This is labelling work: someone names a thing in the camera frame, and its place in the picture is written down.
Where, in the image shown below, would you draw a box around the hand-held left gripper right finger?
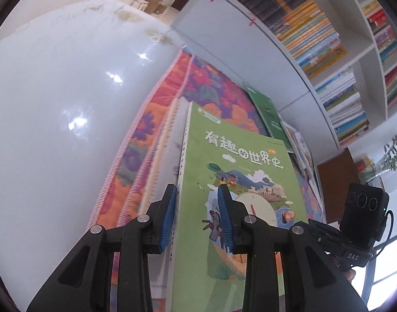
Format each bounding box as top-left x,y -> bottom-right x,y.
217,184 -> 370,312

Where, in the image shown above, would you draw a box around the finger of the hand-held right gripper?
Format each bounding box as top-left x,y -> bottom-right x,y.
308,219 -> 344,255

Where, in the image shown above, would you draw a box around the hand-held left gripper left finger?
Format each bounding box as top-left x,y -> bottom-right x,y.
26,184 -> 180,312

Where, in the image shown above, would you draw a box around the light green clock cover book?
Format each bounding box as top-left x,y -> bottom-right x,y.
166,101 -> 309,312

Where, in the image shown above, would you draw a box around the dark green book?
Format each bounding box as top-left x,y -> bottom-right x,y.
242,84 -> 295,153

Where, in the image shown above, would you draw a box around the row of white blue shelved books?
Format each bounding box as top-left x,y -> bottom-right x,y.
314,67 -> 371,147

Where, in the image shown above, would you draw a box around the row of yellow shelved books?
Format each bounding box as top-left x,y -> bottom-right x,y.
272,0 -> 349,80

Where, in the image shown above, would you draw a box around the shelved books with red spines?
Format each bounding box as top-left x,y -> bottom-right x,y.
342,0 -> 397,108

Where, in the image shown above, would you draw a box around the brown wooden cabinet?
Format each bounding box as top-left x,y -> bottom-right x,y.
317,148 -> 362,209

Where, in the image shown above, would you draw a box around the green leafy plant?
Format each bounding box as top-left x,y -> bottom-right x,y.
379,135 -> 397,173

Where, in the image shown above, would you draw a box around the floral quilted mat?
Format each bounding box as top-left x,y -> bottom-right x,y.
88,47 -> 324,300

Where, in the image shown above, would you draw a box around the white bookshelf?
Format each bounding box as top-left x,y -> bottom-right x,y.
169,0 -> 397,150

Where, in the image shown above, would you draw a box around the black cable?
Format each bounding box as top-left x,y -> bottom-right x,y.
372,211 -> 395,254

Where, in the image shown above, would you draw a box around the dark metal window frame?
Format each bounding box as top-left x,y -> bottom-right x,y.
364,234 -> 397,303

